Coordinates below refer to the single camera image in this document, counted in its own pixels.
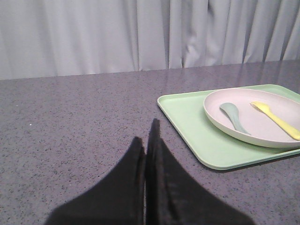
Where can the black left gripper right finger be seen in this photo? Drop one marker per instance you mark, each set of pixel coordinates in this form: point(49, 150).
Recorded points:
point(173, 197)

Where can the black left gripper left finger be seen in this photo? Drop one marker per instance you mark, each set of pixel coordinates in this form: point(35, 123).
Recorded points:
point(118, 199)

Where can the beige round plate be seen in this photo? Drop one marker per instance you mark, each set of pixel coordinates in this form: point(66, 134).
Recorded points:
point(261, 130)

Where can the yellow plastic fork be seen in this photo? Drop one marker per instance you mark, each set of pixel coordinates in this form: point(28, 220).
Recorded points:
point(290, 130)

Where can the light green tray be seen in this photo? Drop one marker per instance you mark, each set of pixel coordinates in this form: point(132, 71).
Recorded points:
point(213, 147)

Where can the sage green spoon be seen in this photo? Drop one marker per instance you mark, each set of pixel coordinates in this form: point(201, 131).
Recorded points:
point(232, 113)

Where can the white curtain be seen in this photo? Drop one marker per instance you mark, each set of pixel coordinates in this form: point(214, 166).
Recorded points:
point(43, 38)

